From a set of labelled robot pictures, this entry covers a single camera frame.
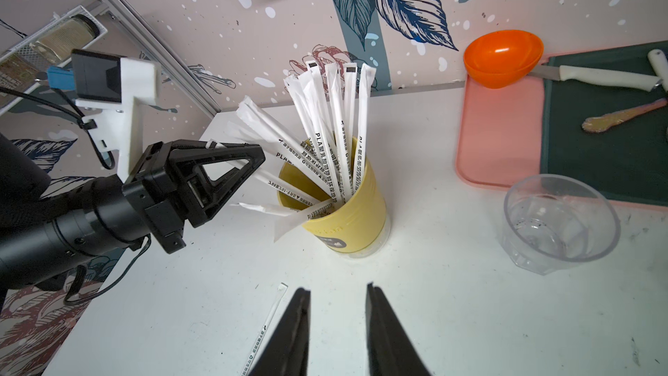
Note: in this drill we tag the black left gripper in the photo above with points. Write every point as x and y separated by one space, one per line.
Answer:
187 180

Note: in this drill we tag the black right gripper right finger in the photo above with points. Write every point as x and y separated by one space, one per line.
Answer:
390 351

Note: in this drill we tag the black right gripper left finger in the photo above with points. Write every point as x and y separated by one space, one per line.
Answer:
287 352

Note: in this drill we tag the straw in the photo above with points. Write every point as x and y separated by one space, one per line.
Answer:
281 291

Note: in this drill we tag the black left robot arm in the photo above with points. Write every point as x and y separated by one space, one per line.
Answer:
42 239

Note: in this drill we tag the bundle wrapped straws in cup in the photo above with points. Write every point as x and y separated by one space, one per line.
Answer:
327 167

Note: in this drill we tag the yellow straw cup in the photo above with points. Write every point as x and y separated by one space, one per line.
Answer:
357 229

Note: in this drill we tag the clear plastic cup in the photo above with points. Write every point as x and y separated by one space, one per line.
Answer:
552 223

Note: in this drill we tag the pink tray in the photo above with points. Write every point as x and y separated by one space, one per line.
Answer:
535 126

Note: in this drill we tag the wooden spoon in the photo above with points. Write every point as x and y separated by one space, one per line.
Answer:
606 122

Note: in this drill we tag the green mat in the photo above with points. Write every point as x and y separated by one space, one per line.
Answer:
613 139

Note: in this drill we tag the orange bowl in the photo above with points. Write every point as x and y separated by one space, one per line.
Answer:
501 58

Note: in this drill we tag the white wire spice rack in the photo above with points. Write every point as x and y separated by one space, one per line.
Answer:
50 46

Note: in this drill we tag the white handle knife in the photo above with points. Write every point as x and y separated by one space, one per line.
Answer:
600 77

